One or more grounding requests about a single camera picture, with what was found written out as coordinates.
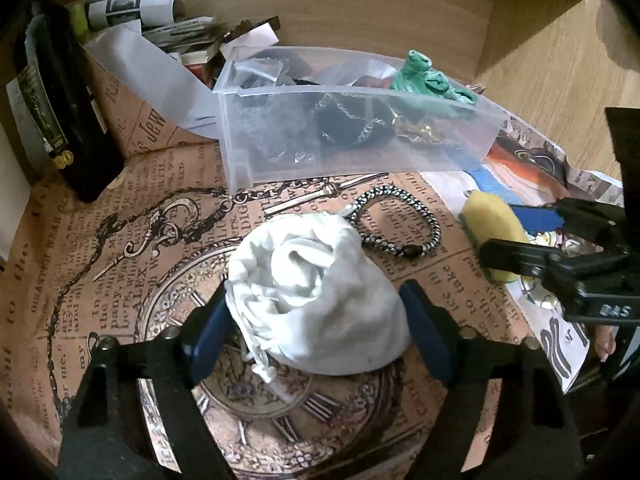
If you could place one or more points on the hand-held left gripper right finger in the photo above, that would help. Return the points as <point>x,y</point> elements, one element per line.
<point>426,332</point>

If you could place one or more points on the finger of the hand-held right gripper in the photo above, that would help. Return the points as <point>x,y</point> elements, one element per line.
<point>520,256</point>
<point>542,217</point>

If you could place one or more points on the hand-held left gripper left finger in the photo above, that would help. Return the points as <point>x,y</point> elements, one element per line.
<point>211,332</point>

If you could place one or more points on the yellow sponge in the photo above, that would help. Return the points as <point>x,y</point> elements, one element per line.
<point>492,217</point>

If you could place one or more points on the clear plastic bin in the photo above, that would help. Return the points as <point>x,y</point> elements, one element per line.
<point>350,155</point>

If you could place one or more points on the person's right hand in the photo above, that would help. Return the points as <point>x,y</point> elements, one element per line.
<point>606,346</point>

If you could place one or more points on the colourful printed paper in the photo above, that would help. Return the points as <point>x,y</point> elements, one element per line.
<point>520,170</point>

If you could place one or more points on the newspaper print mat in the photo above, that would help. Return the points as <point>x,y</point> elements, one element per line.
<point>125,270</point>

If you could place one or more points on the amber yellow trinket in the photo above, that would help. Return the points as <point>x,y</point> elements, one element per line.
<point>417,130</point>

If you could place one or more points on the green cloth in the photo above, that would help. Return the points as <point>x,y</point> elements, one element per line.
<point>425,77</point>

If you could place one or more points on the wooden shelf divider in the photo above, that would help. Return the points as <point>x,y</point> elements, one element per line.
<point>530,5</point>

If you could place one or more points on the dark jewellery inside bin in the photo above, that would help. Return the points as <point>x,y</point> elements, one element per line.
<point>350,120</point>

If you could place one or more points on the white paper sheet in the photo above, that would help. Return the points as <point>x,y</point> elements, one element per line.
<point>150,75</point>

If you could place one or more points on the dark bottle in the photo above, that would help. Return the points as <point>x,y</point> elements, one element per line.
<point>60,100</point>

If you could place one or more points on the stack of booklets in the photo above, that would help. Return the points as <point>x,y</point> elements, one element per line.
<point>165,20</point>

